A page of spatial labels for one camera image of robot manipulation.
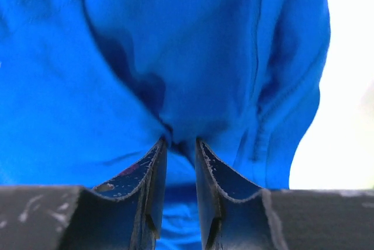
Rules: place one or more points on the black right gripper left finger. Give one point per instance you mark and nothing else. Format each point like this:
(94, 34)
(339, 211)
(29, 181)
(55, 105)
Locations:
(124, 212)

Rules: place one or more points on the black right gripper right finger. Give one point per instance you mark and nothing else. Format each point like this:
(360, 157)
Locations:
(235, 213)

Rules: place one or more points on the blue t shirt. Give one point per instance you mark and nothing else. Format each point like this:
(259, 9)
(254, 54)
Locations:
(88, 86)

